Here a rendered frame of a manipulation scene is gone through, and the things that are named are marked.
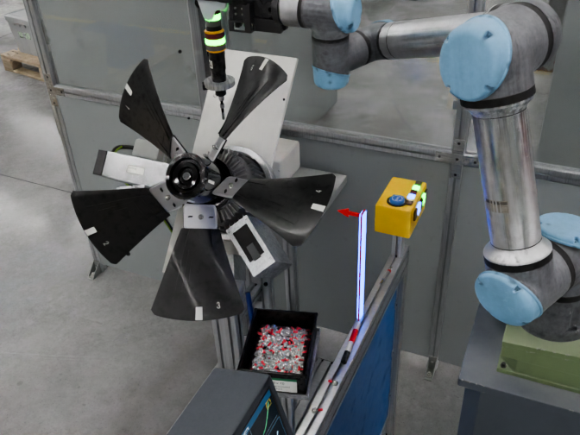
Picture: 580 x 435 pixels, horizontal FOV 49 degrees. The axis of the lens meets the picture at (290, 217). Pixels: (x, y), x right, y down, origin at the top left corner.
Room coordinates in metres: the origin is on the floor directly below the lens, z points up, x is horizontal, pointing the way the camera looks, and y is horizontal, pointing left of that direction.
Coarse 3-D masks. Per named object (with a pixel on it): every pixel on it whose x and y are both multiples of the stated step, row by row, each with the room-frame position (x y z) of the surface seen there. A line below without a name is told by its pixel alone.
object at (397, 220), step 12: (396, 180) 1.55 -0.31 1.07; (408, 180) 1.55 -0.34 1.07; (384, 192) 1.49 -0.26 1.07; (396, 192) 1.49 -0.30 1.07; (408, 192) 1.48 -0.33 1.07; (420, 192) 1.48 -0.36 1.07; (384, 204) 1.43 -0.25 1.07; (384, 216) 1.42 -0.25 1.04; (396, 216) 1.41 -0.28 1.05; (408, 216) 1.39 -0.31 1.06; (384, 228) 1.42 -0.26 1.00; (396, 228) 1.41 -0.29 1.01; (408, 228) 1.39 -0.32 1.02
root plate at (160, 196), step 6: (156, 186) 1.41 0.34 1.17; (162, 186) 1.42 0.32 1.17; (156, 192) 1.42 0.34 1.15; (162, 192) 1.42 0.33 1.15; (168, 192) 1.42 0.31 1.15; (156, 198) 1.42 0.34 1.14; (162, 198) 1.42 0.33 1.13; (174, 198) 1.42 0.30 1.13; (162, 204) 1.42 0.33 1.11; (168, 204) 1.42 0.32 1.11; (180, 204) 1.42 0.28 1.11; (168, 210) 1.42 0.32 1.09; (174, 210) 1.42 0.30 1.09
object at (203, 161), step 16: (176, 160) 1.41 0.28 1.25; (192, 160) 1.40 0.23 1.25; (208, 160) 1.43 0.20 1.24; (176, 176) 1.38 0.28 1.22; (192, 176) 1.37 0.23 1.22; (208, 176) 1.36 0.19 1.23; (224, 176) 1.44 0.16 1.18; (176, 192) 1.35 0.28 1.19; (192, 192) 1.34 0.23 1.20; (208, 192) 1.36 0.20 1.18
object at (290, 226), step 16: (320, 176) 1.36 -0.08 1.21; (240, 192) 1.33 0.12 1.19; (256, 192) 1.33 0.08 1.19; (272, 192) 1.32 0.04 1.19; (288, 192) 1.32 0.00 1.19; (304, 192) 1.31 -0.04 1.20; (256, 208) 1.28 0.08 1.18; (272, 208) 1.27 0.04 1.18; (288, 208) 1.27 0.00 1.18; (304, 208) 1.26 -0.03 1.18; (272, 224) 1.23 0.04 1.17; (288, 224) 1.22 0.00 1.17; (304, 224) 1.22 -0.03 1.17; (288, 240) 1.19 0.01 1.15; (304, 240) 1.18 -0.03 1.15
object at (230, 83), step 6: (210, 78) 1.39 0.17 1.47; (228, 78) 1.39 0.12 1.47; (234, 78) 1.39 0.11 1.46; (210, 84) 1.36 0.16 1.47; (216, 84) 1.35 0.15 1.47; (222, 84) 1.35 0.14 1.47; (228, 84) 1.35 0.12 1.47; (234, 84) 1.37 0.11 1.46; (210, 90) 1.35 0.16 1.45; (216, 90) 1.34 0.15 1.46; (222, 90) 1.34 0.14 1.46
